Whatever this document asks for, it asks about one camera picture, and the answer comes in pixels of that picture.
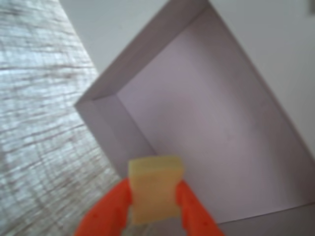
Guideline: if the white cardboard box bin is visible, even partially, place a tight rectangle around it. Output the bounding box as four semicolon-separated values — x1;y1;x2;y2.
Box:
73;0;315;224

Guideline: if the yellow foam cuboid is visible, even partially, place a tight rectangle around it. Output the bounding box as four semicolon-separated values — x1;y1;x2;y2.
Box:
127;154;185;226

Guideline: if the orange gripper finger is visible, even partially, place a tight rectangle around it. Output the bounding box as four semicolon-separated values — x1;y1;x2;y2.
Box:
176;180;226;236
73;178;134;236

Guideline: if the grey woven rug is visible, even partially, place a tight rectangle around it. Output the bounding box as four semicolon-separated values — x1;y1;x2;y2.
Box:
0;0;128;236

